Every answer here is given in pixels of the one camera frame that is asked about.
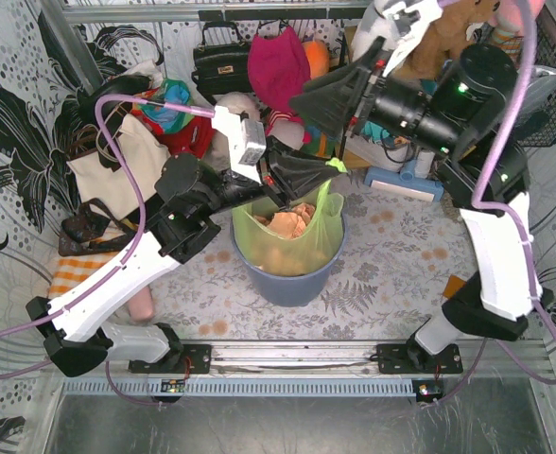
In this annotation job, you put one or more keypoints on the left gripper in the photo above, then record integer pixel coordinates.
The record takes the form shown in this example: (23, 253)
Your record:
(266, 175)

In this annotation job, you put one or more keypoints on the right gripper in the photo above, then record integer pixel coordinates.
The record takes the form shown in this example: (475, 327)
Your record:
(359, 96)

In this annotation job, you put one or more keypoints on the green trash bag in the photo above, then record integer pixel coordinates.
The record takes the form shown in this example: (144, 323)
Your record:
(290, 257)

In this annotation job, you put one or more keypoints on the blue trash bin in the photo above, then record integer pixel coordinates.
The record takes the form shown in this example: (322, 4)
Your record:
(291, 291)

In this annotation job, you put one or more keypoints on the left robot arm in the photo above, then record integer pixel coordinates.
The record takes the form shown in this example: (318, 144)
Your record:
(77, 333)

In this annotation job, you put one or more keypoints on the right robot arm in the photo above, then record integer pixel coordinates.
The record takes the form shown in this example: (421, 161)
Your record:
(467, 122)

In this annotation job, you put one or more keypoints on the rainbow striped bag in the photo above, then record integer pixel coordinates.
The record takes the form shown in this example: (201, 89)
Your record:
(318, 143)

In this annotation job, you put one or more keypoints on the magenta cloth bag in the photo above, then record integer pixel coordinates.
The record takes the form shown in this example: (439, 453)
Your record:
(278, 68)

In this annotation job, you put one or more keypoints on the brown patterned bag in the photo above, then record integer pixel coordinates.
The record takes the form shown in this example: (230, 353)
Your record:
(92, 230)

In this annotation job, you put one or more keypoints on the teal folded cloth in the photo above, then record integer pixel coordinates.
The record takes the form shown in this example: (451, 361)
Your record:
(377, 132)

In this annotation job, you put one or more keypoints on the crumpled brown paper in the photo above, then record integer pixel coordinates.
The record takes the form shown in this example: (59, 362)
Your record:
(289, 224)

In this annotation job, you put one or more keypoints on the pink white plush doll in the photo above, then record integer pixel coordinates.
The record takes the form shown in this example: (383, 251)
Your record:
(288, 129)

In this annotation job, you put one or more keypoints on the wooden shelf rack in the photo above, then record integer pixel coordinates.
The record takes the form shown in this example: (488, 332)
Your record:
(349, 42)

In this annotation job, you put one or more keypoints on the white plush dog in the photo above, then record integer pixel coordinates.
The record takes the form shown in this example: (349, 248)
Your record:
(374, 25)

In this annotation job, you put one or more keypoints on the cream plush lamb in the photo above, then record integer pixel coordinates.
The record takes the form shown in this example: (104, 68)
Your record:
(236, 103)

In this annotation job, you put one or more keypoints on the brown teddy bear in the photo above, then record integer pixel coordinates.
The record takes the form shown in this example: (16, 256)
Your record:
(446, 38)

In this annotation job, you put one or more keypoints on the red cloth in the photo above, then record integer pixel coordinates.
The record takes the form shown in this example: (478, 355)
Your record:
(195, 138)

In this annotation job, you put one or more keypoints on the black leather handbag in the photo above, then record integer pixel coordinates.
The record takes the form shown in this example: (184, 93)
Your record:
(223, 68)

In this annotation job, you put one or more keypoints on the pink plush toy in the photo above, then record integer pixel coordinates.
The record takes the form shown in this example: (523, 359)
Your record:
(507, 23)

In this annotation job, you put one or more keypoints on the silver foil pouch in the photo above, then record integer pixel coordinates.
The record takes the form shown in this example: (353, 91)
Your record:
(542, 85)

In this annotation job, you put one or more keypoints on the orange checkered towel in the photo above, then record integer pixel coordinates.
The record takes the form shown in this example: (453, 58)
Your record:
(73, 270)

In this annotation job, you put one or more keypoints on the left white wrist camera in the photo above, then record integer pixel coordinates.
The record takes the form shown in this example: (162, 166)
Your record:
(248, 146)

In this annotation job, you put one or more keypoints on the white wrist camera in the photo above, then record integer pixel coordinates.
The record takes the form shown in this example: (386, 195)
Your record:
(248, 146)
(409, 22)

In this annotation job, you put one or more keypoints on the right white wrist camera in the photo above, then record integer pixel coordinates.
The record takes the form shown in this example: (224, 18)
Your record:
(409, 22)

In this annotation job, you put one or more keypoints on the black wire basket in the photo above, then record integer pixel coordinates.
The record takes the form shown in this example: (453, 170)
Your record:
(539, 129)

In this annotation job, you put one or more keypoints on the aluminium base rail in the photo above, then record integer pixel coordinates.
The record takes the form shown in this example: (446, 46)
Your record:
(305, 368)

